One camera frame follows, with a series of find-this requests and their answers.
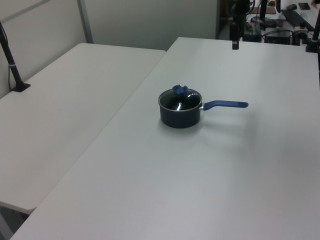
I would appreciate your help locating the black monitor stand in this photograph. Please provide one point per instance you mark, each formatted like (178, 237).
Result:
(263, 20)

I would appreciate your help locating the glass lid blue knob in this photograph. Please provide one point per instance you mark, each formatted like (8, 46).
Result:
(178, 100)

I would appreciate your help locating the black Franka gripper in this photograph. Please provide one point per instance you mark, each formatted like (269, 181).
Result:
(239, 8)

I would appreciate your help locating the black computer keyboard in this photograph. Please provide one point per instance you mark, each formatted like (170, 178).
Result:
(297, 18)

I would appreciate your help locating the black camera stand pole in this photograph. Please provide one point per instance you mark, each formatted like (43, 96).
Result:
(11, 62)

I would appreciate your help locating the black desktop computer box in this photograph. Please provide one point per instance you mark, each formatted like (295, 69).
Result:
(278, 37)

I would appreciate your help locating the black computer mouse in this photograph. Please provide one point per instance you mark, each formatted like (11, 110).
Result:
(291, 7)

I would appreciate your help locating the black clamped camera stand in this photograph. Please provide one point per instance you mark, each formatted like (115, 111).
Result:
(313, 40)

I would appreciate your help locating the black phone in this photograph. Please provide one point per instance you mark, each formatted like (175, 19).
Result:
(304, 6)

